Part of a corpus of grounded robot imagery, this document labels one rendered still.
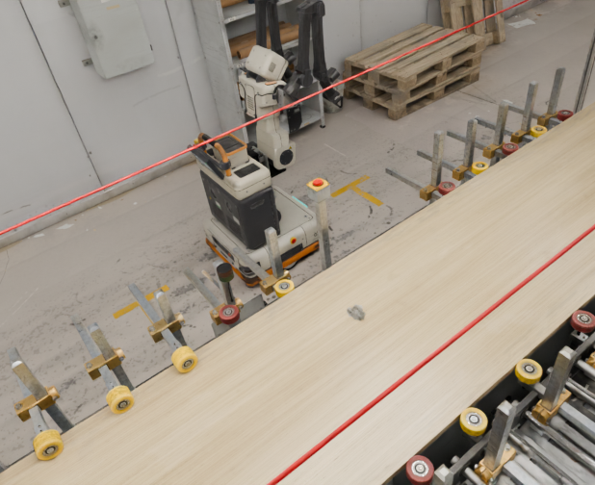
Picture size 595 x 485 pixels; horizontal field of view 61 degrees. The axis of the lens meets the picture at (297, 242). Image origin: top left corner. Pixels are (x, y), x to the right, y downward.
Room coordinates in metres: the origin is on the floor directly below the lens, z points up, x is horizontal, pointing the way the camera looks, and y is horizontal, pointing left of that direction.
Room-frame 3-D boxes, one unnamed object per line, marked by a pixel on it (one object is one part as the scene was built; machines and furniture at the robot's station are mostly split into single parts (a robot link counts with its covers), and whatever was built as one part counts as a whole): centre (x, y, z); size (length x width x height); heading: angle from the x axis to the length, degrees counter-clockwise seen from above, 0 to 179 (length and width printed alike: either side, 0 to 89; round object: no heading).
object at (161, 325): (1.33, 0.55, 0.95); 0.14 x 0.06 x 0.05; 121
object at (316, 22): (2.85, -0.28, 1.40); 0.11 x 0.06 x 0.43; 31
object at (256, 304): (1.51, 0.30, 0.75); 0.26 x 0.01 x 0.10; 121
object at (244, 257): (1.66, 0.18, 0.84); 0.43 x 0.03 x 0.04; 31
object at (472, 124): (2.25, -0.97, 0.87); 0.04 x 0.04 x 0.48; 31
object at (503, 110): (2.38, -1.18, 0.87); 0.04 x 0.04 x 0.48; 31
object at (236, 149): (2.74, 0.32, 0.87); 0.23 x 0.15 x 0.11; 31
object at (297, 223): (2.80, 0.22, 0.16); 0.67 x 0.64 x 0.25; 121
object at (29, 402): (1.07, 0.98, 0.95); 0.14 x 0.06 x 0.05; 121
